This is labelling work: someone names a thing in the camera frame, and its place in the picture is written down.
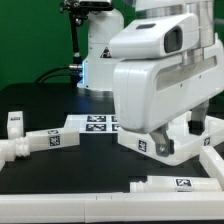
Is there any white desk tabletop tray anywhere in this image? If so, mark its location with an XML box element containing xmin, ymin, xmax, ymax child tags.
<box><xmin>118</xmin><ymin>112</ymin><xmax>224</xmax><ymax>166</ymax></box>

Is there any black cable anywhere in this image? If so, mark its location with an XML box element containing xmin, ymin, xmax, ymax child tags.
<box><xmin>34</xmin><ymin>66</ymin><xmax>76</xmax><ymax>84</ymax></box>

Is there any white obstacle wall left piece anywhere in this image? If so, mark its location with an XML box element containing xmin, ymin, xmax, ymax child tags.
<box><xmin>0</xmin><ymin>140</ymin><xmax>16</xmax><ymax>171</ymax></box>

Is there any white right fence bar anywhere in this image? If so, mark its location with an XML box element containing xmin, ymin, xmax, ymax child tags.
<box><xmin>199</xmin><ymin>146</ymin><xmax>224</xmax><ymax>191</ymax></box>

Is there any white fence bar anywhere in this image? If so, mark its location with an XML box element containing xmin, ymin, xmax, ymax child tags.
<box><xmin>0</xmin><ymin>192</ymin><xmax>224</xmax><ymax>224</ymax></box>
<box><xmin>199</xmin><ymin>146</ymin><xmax>224</xmax><ymax>191</ymax></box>

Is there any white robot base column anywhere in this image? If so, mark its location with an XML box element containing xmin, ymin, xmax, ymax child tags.
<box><xmin>77</xmin><ymin>9</ymin><xmax>124</xmax><ymax>98</ymax></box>

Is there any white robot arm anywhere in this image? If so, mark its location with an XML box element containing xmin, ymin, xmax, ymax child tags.
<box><xmin>109</xmin><ymin>0</ymin><xmax>224</xmax><ymax>157</ymax></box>

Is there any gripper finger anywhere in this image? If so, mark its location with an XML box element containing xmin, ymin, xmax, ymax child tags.
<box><xmin>188</xmin><ymin>101</ymin><xmax>209</xmax><ymax>135</ymax></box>
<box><xmin>150</xmin><ymin>126</ymin><xmax>174</xmax><ymax>157</ymax></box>

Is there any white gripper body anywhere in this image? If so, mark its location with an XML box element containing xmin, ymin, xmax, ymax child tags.
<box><xmin>113</xmin><ymin>41</ymin><xmax>224</xmax><ymax>133</ymax></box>

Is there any white marker sheet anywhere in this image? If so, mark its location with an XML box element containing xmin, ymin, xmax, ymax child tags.
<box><xmin>64</xmin><ymin>114</ymin><xmax>119</xmax><ymax>133</ymax></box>

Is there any white front fence bar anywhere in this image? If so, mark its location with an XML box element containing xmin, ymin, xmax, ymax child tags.
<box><xmin>0</xmin><ymin>192</ymin><xmax>224</xmax><ymax>224</ymax></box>

